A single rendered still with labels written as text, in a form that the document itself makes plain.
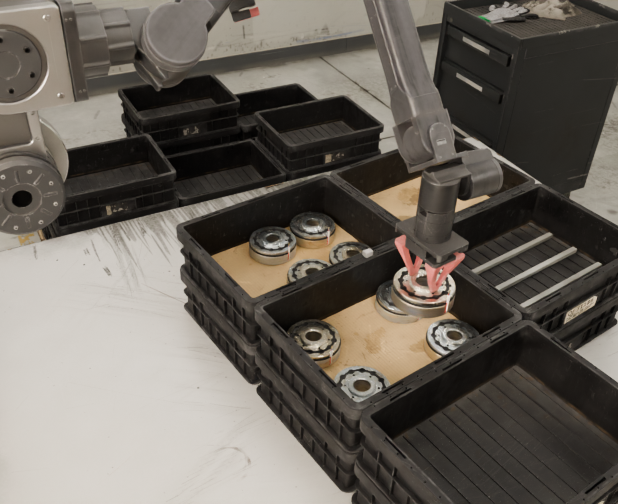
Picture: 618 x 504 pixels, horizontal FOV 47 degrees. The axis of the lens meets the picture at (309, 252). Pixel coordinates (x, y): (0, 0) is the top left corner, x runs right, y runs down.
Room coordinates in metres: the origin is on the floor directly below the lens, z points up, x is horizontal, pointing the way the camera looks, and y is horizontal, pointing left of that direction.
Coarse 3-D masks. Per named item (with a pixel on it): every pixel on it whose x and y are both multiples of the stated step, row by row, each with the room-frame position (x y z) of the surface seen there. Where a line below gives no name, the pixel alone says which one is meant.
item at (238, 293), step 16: (320, 176) 1.42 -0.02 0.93; (272, 192) 1.34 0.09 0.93; (352, 192) 1.36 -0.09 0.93; (224, 208) 1.27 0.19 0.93; (240, 208) 1.28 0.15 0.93; (368, 208) 1.30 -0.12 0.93; (192, 224) 1.21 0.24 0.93; (192, 240) 1.15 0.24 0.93; (208, 256) 1.10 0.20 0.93; (352, 256) 1.12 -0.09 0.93; (224, 272) 1.05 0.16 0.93; (320, 272) 1.06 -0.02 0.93; (240, 288) 1.01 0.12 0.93; (288, 288) 1.01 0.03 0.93; (240, 304) 0.99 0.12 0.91
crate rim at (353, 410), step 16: (336, 272) 1.07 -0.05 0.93; (464, 272) 1.09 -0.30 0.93; (304, 288) 1.01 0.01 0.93; (480, 288) 1.04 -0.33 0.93; (256, 304) 0.96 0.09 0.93; (272, 304) 0.97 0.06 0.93; (256, 320) 0.94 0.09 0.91; (272, 320) 0.92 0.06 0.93; (512, 320) 0.95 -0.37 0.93; (272, 336) 0.90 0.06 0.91; (288, 336) 0.88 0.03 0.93; (480, 336) 0.91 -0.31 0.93; (288, 352) 0.86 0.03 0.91; (304, 352) 0.85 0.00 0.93; (464, 352) 0.87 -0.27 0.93; (304, 368) 0.83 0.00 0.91; (320, 368) 0.81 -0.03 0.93; (432, 368) 0.83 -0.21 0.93; (320, 384) 0.79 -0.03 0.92; (336, 384) 0.78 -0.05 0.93; (400, 384) 0.79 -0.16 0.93; (336, 400) 0.76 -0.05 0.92; (352, 400) 0.75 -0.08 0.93; (368, 400) 0.75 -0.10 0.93; (352, 416) 0.73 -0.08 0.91
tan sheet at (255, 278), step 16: (336, 224) 1.37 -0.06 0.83; (336, 240) 1.31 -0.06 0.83; (352, 240) 1.31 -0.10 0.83; (224, 256) 1.23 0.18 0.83; (240, 256) 1.23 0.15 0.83; (304, 256) 1.24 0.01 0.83; (320, 256) 1.25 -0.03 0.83; (240, 272) 1.18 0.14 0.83; (256, 272) 1.18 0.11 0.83; (272, 272) 1.18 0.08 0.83; (256, 288) 1.13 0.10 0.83; (272, 288) 1.13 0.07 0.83
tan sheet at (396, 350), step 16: (368, 304) 1.09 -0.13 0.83; (336, 320) 1.04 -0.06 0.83; (352, 320) 1.04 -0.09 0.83; (368, 320) 1.05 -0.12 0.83; (384, 320) 1.05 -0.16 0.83; (432, 320) 1.05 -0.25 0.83; (352, 336) 1.00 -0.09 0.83; (368, 336) 1.00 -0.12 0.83; (384, 336) 1.00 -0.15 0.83; (400, 336) 1.00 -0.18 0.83; (416, 336) 1.01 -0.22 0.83; (352, 352) 0.95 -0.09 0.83; (368, 352) 0.96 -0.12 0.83; (384, 352) 0.96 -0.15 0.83; (400, 352) 0.96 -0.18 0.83; (416, 352) 0.96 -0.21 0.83; (336, 368) 0.91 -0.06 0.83; (384, 368) 0.92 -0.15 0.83; (400, 368) 0.92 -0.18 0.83; (416, 368) 0.92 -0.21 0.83
